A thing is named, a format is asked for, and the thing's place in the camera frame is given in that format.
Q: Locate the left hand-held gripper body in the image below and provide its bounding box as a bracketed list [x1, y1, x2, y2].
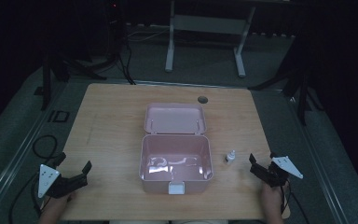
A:
[37, 163, 89, 200]

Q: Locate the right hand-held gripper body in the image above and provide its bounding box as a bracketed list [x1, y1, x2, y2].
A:
[249, 155, 304, 189]

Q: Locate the small white dropper bottle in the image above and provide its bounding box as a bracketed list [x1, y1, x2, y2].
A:
[225, 149, 237, 165]

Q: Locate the pink plastic storage box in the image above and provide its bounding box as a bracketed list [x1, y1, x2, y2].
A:
[138, 103, 214, 196]

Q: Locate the person's left hand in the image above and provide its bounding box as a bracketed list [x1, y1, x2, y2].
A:
[49, 191, 77, 208]

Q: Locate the person's right hand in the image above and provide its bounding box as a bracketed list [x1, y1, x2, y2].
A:
[259, 181, 291, 214]

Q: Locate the black tripod stand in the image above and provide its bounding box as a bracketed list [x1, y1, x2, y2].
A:
[40, 50, 108, 112]
[247, 36, 325, 127]

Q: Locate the dark equipment stand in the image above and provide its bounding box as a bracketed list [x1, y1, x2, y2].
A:
[103, 0, 129, 64]

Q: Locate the looped black cable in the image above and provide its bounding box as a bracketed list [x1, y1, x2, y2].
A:
[32, 134, 60, 161]

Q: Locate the metal floor rail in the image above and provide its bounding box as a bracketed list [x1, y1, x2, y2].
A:
[0, 82, 71, 216]
[287, 96, 352, 224]

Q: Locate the right hand-held gripper cable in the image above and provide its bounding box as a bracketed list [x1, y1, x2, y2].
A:
[280, 181, 310, 224]

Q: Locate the hand-held gripper cable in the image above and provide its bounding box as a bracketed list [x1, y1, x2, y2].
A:
[8, 172, 45, 224]
[280, 181, 310, 224]

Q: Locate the left hand-held gripper cable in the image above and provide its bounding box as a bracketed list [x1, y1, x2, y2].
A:
[8, 172, 45, 224]

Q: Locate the black floor cable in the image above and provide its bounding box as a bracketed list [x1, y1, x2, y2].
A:
[117, 43, 137, 86]

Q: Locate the white metal desk frame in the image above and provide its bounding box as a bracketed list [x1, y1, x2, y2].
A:
[164, 0, 257, 78]

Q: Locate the white floor cable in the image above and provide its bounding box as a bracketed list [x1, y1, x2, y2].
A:
[126, 28, 171, 43]

